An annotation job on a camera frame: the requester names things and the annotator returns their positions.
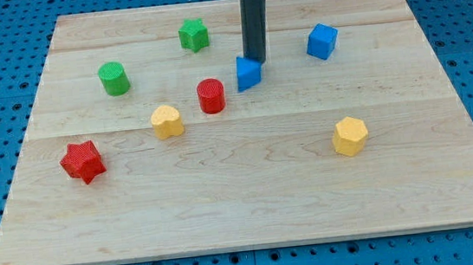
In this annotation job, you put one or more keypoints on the blue cube block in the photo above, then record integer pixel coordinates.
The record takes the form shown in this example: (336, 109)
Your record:
(321, 41)

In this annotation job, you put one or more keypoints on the red cylinder block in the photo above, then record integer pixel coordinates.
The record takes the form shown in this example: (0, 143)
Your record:
(211, 95)

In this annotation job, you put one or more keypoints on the red star block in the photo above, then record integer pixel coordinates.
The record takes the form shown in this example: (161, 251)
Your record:
(82, 161)

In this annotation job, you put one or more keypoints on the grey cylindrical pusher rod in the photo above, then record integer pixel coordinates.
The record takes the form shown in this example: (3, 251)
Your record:
(253, 25)

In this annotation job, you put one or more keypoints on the green star block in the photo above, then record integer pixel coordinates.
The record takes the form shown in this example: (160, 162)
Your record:
(193, 35)

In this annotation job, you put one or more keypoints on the light wooden board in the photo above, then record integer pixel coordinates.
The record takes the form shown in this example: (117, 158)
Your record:
(261, 174)

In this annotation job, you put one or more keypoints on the yellow heart block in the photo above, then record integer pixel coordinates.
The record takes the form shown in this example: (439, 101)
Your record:
(166, 122)

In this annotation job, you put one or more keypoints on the green cylinder block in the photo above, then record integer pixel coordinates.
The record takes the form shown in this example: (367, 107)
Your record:
(113, 78)

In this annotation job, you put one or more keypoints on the blue triangular prism block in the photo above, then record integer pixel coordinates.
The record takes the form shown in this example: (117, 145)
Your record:
(248, 73)

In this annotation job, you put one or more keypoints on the yellow hexagon block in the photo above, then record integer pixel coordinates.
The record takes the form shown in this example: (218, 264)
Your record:
(350, 136)

